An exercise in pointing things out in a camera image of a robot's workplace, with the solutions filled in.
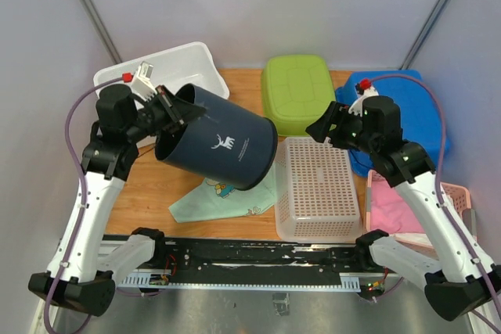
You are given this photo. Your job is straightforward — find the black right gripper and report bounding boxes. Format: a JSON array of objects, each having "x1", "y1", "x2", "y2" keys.
[{"x1": 305, "y1": 101, "x2": 378, "y2": 156}]

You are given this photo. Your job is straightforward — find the dark round bucket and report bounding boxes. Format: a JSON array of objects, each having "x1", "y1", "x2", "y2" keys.
[{"x1": 155, "y1": 84, "x2": 278, "y2": 191}]

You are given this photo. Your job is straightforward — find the pink folded cloth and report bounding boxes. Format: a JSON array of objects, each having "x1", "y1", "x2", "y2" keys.
[{"x1": 369, "y1": 181, "x2": 424, "y2": 235}]

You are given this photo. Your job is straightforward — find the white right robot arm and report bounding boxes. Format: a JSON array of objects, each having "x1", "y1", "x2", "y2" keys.
[{"x1": 306, "y1": 95, "x2": 500, "y2": 321}]

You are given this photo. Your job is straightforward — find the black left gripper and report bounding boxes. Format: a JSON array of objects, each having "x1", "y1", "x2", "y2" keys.
[{"x1": 125, "y1": 84, "x2": 207, "y2": 142}]

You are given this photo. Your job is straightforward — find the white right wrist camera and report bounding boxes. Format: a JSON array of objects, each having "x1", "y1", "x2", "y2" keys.
[{"x1": 348, "y1": 78, "x2": 379, "y2": 116}]

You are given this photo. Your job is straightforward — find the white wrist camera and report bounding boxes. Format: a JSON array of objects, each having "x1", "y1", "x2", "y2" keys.
[
  {"x1": 348, "y1": 78, "x2": 379, "y2": 116},
  {"x1": 121, "y1": 61, "x2": 157, "y2": 101}
]

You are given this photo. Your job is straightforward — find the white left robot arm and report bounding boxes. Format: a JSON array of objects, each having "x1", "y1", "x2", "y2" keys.
[{"x1": 28, "y1": 79, "x2": 206, "y2": 317}]

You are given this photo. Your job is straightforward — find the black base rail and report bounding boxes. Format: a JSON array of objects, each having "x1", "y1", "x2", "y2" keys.
[{"x1": 118, "y1": 238, "x2": 387, "y2": 293}]

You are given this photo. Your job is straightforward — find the blue plastic tub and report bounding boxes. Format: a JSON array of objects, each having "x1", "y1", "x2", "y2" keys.
[{"x1": 335, "y1": 70, "x2": 442, "y2": 164}]

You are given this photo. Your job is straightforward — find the white perforated basket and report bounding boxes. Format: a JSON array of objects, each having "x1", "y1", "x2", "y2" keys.
[{"x1": 275, "y1": 137, "x2": 362, "y2": 243}]

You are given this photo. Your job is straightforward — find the green printed cloth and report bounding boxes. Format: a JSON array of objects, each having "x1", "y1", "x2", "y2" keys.
[{"x1": 169, "y1": 164, "x2": 276, "y2": 223}]

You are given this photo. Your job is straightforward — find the white plastic bin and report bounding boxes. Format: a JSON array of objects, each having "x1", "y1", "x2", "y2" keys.
[{"x1": 93, "y1": 41, "x2": 230, "y2": 99}]

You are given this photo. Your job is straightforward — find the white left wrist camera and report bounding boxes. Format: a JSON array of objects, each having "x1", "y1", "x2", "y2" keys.
[{"x1": 121, "y1": 61, "x2": 157, "y2": 101}]

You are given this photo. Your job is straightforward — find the pink perforated basket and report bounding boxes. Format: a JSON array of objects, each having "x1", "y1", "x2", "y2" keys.
[{"x1": 365, "y1": 170, "x2": 477, "y2": 258}]

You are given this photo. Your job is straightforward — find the green plastic tub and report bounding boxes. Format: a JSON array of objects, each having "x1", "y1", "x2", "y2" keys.
[{"x1": 261, "y1": 54, "x2": 336, "y2": 137}]

